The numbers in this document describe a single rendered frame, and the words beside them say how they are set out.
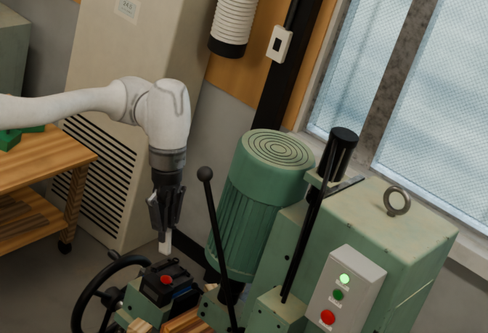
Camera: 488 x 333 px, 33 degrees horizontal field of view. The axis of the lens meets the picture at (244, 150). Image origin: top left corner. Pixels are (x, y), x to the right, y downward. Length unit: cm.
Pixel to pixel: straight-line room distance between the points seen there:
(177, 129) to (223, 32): 133
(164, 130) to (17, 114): 35
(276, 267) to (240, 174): 21
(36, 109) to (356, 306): 77
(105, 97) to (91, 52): 157
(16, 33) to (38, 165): 93
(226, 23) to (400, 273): 183
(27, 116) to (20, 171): 151
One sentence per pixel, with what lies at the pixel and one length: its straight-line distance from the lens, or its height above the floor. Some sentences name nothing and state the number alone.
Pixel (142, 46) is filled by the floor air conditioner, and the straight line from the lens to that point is 333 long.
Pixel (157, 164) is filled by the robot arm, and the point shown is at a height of 132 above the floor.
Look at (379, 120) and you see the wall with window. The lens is 316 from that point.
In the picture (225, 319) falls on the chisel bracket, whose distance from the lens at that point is 198.
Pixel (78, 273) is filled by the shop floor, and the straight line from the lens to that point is 365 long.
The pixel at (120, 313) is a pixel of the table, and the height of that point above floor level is 87.
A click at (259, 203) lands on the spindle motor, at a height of 141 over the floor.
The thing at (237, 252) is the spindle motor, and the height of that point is 128.
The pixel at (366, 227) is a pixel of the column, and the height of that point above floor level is 152.
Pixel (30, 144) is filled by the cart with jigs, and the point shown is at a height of 53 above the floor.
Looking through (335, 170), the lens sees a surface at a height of 155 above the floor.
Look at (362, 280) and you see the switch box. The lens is 152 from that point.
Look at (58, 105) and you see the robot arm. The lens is 182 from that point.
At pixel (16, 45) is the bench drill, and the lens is 408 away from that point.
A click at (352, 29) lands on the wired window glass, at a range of 318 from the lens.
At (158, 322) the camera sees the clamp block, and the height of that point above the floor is 92.
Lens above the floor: 232
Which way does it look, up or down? 28 degrees down
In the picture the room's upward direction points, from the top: 18 degrees clockwise
